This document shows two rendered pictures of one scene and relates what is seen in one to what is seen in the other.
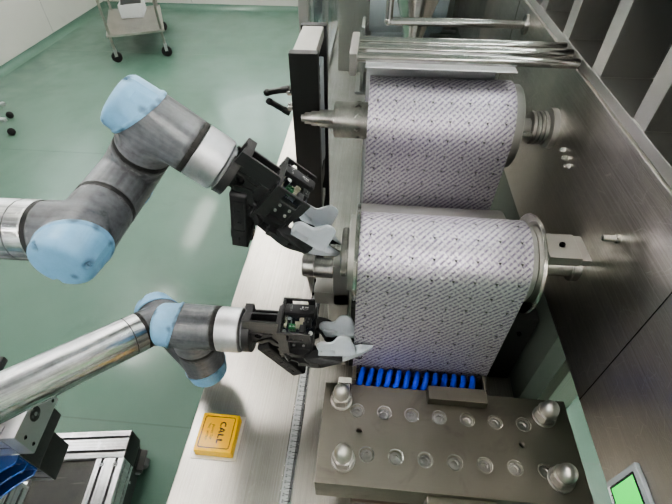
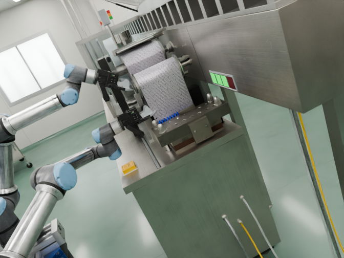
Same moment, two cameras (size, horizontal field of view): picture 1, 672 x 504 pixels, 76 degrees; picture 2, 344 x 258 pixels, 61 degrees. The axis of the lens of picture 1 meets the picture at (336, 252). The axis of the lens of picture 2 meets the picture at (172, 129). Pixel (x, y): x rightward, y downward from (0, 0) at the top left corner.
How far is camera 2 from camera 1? 1.15 m
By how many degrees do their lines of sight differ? 26
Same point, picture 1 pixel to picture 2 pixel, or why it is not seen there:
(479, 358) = (186, 98)
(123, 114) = (69, 69)
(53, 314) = not seen: outside the picture
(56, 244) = (68, 90)
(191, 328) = (104, 128)
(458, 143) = (149, 57)
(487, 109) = (151, 46)
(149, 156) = (77, 79)
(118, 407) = not seen: outside the picture
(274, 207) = (110, 81)
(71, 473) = not seen: outside the picture
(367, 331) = (152, 104)
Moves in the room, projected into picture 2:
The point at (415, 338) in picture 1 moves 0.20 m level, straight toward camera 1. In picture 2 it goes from (165, 100) to (167, 111)
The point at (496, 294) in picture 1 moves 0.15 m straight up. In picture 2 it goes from (172, 71) to (162, 45)
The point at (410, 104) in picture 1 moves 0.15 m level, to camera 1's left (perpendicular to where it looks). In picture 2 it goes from (132, 54) to (110, 65)
